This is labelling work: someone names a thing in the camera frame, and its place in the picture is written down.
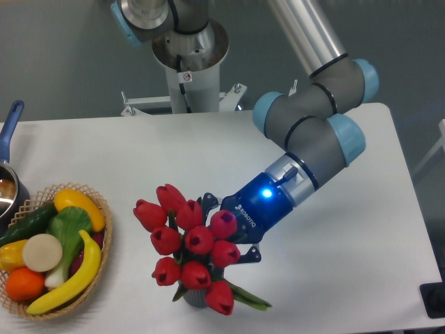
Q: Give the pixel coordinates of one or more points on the dark red vegetable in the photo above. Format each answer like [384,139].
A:
[98,237]

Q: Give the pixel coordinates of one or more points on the green cucumber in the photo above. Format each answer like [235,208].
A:
[30,225]

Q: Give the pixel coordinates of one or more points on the beige round disc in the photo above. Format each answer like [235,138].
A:
[42,252]

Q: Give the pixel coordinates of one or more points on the dark grey ribbed vase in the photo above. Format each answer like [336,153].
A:
[196,297]

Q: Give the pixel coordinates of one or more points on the green bok choy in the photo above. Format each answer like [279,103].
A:
[65,226]

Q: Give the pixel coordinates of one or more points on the red tulip bouquet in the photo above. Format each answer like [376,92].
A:
[189,249]

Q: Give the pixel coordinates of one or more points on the white frame at right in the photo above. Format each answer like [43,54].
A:
[431,158]

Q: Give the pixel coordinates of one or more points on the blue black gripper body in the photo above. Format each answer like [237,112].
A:
[257,207]

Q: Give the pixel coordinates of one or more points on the yellow banana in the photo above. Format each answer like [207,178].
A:
[74,285]

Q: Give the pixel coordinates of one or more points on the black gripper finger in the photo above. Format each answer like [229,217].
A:
[234,256]
[208,202]

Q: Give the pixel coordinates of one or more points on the black device at edge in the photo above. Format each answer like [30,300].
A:
[433,299]

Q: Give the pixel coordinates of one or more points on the orange fruit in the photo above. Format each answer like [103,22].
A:
[24,284]

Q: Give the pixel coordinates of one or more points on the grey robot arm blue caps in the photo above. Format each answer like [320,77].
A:
[311,126]

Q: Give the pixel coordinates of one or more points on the woven wicker basket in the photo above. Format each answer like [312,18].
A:
[36,201]

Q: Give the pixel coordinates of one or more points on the yellow bell pepper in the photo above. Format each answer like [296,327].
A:
[11,255]

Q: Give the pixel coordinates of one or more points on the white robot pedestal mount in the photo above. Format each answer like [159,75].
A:
[192,69]

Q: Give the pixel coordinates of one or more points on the blue handled saucepan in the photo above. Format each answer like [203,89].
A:
[13,192]

